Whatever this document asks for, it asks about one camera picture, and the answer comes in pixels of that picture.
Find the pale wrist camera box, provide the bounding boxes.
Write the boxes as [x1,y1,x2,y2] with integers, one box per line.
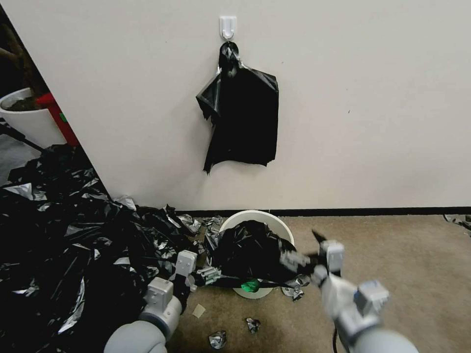
[176,251,198,277]
[319,240,345,274]

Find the black baseboard strip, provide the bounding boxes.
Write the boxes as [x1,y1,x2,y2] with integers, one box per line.
[176,207,471,218]

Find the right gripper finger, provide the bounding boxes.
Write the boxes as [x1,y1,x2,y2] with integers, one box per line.
[311,229,329,254]
[278,250,312,274]

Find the red box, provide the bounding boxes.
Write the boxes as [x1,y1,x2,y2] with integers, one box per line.
[35,92,79,147]

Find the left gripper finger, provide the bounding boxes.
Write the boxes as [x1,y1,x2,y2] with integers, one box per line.
[196,267,222,286]

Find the hanging black trash bags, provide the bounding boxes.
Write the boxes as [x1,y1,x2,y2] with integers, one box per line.
[195,41,279,176]

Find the white planter pot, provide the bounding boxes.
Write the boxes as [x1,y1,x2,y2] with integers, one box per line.
[0,87,67,148]

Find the black trash bag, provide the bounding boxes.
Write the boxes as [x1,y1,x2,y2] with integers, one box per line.
[204,220,314,291]

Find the black tripod leg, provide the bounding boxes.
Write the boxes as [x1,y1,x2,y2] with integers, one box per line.
[0,123,46,152]

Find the potted plant trunk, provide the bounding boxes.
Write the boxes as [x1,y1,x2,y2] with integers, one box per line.
[0,22,42,111]

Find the white wall hook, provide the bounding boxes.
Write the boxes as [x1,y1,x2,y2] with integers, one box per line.
[219,16,237,40]

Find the white round trash bin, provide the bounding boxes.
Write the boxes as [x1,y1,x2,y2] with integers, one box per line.
[219,210,295,299]

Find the pile of black trash bags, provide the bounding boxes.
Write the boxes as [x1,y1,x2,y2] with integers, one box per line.
[0,144,222,353]

